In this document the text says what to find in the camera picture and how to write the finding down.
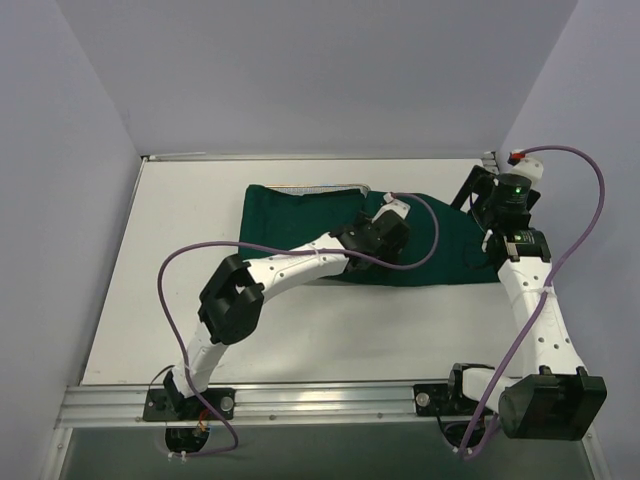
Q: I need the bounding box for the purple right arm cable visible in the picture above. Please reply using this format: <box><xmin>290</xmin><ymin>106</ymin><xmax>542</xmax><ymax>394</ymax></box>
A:
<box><xmin>457</xmin><ymin>144</ymin><xmax>608</xmax><ymax>460</ymax></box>

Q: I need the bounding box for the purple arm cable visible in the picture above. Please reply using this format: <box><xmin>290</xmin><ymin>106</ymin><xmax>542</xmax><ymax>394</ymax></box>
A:
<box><xmin>157</xmin><ymin>192</ymin><xmax>441</xmax><ymax>459</ymax></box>
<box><xmin>457</xmin><ymin>144</ymin><xmax>608</xmax><ymax>460</ymax></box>

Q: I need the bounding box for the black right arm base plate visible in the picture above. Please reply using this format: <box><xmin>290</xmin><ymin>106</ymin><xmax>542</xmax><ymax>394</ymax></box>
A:
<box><xmin>412</xmin><ymin>382</ymin><xmax>478</xmax><ymax>417</ymax></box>

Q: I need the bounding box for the metal mesh instrument tray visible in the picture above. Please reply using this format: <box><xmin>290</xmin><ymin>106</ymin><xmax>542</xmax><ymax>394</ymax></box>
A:
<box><xmin>266</xmin><ymin>183</ymin><xmax>370</xmax><ymax>196</ymax></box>

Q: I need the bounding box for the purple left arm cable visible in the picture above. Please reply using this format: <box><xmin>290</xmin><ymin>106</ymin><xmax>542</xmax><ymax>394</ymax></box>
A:
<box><xmin>157</xmin><ymin>192</ymin><xmax>441</xmax><ymax>459</ymax></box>

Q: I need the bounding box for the aluminium front rail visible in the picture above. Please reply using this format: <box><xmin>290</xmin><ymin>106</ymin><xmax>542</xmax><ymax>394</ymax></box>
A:
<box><xmin>54</xmin><ymin>377</ymin><xmax>596</xmax><ymax>429</ymax></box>

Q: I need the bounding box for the green surgical cloth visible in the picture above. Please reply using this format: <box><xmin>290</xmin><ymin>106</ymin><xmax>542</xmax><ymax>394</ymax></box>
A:
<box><xmin>238</xmin><ymin>183</ymin><xmax>503</xmax><ymax>290</ymax></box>

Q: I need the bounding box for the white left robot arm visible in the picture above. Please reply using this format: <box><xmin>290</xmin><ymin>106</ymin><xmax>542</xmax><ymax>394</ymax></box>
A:
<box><xmin>163</xmin><ymin>200</ymin><xmax>410</xmax><ymax>419</ymax></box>

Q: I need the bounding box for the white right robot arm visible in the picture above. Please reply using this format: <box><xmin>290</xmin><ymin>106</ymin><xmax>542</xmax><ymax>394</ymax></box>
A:
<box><xmin>443</xmin><ymin>158</ymin><xmax>607</xmax><ymax>441</ymax></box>

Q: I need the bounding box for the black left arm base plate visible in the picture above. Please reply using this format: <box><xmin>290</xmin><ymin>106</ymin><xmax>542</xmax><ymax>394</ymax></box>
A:
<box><xmin>142</xmin><ymin>387</ymin><xmax>236</xmax><ymax>422</ymax></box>

